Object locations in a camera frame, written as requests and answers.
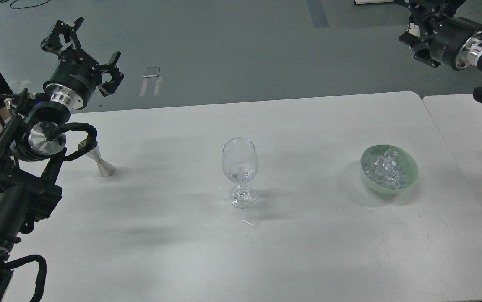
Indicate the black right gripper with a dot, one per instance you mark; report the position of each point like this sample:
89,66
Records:
456,42

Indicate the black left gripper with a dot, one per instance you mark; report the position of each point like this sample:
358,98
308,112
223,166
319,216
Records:
78,71

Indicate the steel double jigger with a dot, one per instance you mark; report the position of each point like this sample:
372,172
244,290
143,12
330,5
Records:
105,169

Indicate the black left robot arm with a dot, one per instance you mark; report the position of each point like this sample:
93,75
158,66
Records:
37,137

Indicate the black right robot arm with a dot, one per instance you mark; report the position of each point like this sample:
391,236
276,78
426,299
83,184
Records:
444,40

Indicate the clear ice cubes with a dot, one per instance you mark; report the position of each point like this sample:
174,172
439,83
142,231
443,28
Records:
385,167

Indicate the clear wine glass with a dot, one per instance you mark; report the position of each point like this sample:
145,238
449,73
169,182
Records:
240,165

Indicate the light green bowl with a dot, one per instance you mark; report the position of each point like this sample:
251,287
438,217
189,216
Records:
412,169

